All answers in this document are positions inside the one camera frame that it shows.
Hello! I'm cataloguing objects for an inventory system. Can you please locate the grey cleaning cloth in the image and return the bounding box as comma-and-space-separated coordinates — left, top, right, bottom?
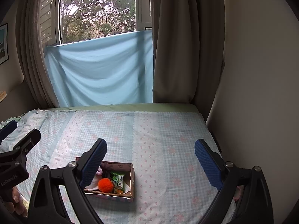
85, 175, 101, 191

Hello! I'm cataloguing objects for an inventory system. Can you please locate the orange fluffy pompom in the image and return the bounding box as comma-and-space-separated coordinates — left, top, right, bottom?
98, 178, 114, 194

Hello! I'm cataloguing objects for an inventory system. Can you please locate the pink fluffy scrunchie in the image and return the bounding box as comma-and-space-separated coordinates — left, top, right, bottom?
96, 166, 103, 176

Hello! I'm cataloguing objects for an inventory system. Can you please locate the green tissue packet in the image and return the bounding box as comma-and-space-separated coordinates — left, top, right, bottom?
110, 171, 125, 191

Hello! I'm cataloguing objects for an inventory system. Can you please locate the white paper tissue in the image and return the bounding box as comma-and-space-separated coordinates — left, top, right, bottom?
123, 181, 131, 194

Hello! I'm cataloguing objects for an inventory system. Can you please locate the left hand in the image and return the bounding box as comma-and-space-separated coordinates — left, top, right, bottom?
4, 187, 28, 217

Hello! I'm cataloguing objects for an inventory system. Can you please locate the brown curtain left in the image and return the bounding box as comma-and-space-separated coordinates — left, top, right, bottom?
16, 0, 59, 109

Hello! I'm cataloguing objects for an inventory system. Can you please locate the brown curtain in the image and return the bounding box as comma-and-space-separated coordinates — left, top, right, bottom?
16, 0, 59, 109
151, 0, 225, 119

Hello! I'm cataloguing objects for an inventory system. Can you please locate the checked floral bed quilt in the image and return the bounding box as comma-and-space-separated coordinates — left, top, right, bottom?
1, 110, 217, 223

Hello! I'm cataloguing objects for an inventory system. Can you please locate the open cardboard box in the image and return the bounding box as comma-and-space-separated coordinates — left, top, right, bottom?
84, 161, 135, 203

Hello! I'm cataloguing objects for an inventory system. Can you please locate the green mattress sheet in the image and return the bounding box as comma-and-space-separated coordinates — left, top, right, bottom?
49, 103, 199, 113

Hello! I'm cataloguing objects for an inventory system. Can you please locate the light blue hanging sheet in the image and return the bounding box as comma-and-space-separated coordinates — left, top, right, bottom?
45, 30, 154, 107

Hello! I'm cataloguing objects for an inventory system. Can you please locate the brown curtain right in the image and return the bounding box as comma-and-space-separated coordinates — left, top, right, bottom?
151, 0, 225, 119

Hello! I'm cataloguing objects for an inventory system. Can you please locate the framed wall picture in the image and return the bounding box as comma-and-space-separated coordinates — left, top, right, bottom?
0, 23, 9, 64

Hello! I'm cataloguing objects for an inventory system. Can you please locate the window with frame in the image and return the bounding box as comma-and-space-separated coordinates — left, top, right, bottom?
40, 0, 152, 46

